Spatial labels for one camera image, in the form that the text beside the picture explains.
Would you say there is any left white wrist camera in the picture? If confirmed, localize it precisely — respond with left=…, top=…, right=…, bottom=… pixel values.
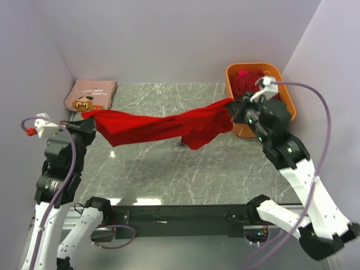
left=21, top=113, right=61, bottom=139

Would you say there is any dark red t-shirt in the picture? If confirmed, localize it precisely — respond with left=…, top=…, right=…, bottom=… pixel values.
left=272, top=93, right=281, bottom=101

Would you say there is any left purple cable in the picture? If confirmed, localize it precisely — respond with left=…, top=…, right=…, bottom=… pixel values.
left=21, top=116, right=77, bottom=270

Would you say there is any aluminium rail frame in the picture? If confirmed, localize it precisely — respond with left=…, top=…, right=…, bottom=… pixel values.
left=15, top=205, right=341, bottom=270

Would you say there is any bright red t-shirt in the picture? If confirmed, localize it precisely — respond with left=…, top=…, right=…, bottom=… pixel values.
left=82, top=98, right=233, bottom=150

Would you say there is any black base crossbar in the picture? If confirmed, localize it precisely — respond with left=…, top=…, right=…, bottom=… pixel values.
left=112, top=204, right=265, bottom=237

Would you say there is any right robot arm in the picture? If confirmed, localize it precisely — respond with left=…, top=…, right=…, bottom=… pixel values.
left=226, top=97, right=359, bottom=260

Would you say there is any purple cable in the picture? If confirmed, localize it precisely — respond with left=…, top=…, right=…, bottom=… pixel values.
left=21, top=116, right=77, bottom=270
left=238, top=81, right=330, bottom=270

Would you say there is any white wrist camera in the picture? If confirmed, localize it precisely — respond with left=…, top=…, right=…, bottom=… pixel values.
left=250, top=76, right=279, bottom=102
left=21, top=113, right=61, bottom=139

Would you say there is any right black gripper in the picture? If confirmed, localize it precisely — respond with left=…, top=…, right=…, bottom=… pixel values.
left=225, top=91, right=269, bottom=143

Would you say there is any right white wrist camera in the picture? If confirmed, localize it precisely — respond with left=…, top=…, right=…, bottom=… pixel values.
left=250, top=76, right=279, bottom=102

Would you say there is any folded pink graphic t-shirt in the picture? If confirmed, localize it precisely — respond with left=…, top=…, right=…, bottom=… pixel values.
left=64, top=79, right=118, bottom=113

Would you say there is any maroon t-shirt with pink collar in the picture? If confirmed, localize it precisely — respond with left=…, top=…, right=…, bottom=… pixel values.
left=230, top=70, right=265, bottom=100

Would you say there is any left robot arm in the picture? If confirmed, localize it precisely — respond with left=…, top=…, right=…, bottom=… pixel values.
left=22, top=116, right=113, bottom=269

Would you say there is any orange plastic basket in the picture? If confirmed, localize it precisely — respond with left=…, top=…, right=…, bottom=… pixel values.
left=226, top=62, right=296, bottom=139

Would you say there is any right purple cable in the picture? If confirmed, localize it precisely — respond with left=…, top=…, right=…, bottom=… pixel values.
left=238, top=81, right=330, bottom=270

